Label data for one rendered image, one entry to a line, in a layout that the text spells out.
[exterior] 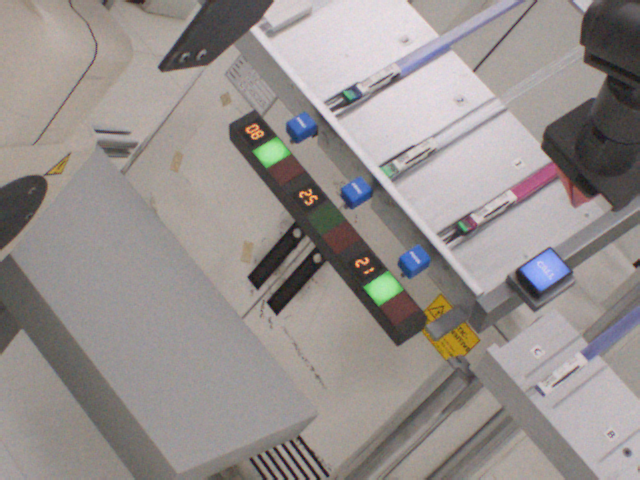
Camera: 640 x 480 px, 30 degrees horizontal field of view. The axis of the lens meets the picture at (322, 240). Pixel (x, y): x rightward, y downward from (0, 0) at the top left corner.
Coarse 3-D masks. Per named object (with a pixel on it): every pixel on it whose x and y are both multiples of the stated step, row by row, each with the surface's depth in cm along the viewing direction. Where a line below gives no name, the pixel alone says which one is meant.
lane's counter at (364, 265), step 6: (366, 252) 138; (354, 258) 138; (360, 258) 138; (366, 258) 138; (372, 258) 138; (348, 264) 137; (354, 264) 137; (360, 264) 137; (366, 264) 137; (372, 264) 137; (378, 264) 137; (354, 270) 137; (360, 270) 137; (366, 270) 137; (372, 270) 137; (378, 270) 137; (360, 276) 137; (366, 276) 137
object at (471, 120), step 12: (576, 48) 150; (564, 60) 149; (576, 60) 150; (540, 72) 148; (552, 72) 148; (528, 84) 147; (540, 84) 148; (504, 96) 146; (516, 96) 146; (480, 108) 145; (492, 108) 145; (468, 120) 144; (480, 120) 145; (444, 132) 143; (456, 132) 143; (444, 144) 143; (384, 168) 140; (396, 168) 141
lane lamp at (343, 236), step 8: (344, 224) 140; (328, 232) 139; (336, 232) 139; (344, 232) 139; (352, 232) 139; (328, 240) 138; (336, 240) 139; (344, 240) 139; (352, 240) 139; (336, 248) 138; (344, 248) 138
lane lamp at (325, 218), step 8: (320, 208) 140; (328, 208) 140; (336, 208) 140; (312, 216) 140; (320, 216) 140; (328, 216) 140; (336, 216) 140; (312, 224) 139; (320, 224) 139; (328, 224) 139; (336, 224) 140; (320, 232) 139
